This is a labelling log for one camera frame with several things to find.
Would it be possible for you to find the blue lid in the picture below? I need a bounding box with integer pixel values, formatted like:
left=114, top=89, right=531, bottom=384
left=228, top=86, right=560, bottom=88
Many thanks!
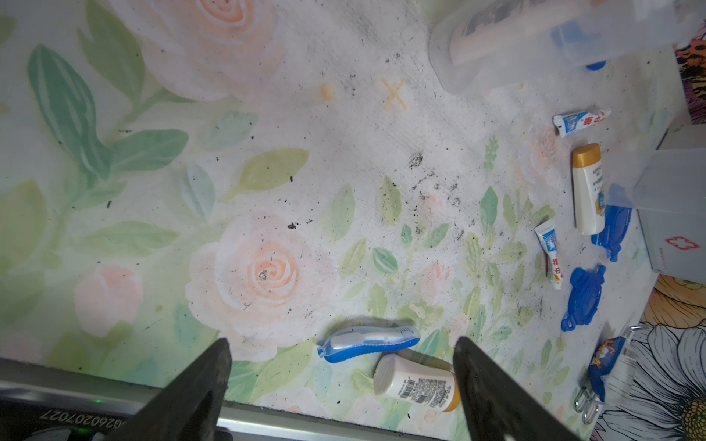
left=591, top=206, right=632, bottom=263
left=561, top=265, right=606, bottom=332

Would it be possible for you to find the aluminium front rail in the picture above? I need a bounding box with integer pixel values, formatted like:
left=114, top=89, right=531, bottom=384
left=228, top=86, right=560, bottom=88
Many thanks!
left=1, top=351, right=409, bottom=440

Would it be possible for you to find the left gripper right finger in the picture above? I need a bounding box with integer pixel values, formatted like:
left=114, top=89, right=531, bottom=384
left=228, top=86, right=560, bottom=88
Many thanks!
left=453, top=337, right=577, bottom=441

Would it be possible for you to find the clear plastic cup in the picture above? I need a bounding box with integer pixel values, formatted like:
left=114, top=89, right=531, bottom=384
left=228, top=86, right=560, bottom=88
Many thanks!
left=428, top=1, right=705, bottom=95
left=602, top=149, right=705, bottom=216

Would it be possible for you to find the blue toothbrush near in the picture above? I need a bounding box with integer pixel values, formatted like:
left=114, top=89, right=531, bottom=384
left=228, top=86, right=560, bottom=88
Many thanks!
left=317, top=325, right=421, bottom=364

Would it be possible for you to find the small toothpaste far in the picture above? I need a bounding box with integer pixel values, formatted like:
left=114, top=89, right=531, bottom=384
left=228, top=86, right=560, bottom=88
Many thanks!
left=553, top=108, right=611, bottom=139

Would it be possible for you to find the white gold tube nearest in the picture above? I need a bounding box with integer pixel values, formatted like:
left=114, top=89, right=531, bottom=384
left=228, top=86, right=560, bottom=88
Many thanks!
left=373, top=354, right=461, bottom=413

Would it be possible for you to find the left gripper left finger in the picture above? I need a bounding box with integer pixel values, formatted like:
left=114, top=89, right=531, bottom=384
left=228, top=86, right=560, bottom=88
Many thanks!
left=107, top=338, right=232, bottom=440

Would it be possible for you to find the silver metal case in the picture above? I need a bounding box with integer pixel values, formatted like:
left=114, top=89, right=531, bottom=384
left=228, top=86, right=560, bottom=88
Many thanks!
left=638, top=124, right=705, bottom=284

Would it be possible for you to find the small toothpaste middle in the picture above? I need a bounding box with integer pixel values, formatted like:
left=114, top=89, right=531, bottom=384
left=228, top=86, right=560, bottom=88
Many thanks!
left=534, top=219, right=564, bottom=290

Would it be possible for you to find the white gold tube far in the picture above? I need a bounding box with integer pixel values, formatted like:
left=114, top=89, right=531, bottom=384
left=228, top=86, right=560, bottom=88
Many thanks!
left=572, top=143, right=605, bottom=236

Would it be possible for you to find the small toothpaste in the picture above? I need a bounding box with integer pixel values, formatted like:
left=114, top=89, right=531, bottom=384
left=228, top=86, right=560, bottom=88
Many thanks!
left=534, top=219, right=564, bottom=290
left=553, top=108, right=611, bottom=139

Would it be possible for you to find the white gold tube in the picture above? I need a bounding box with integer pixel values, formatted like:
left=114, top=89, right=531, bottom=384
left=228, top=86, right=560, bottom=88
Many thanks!
left=373, top=354, right=461, bottom=413
left=572, top=143, right=605, bottom=236

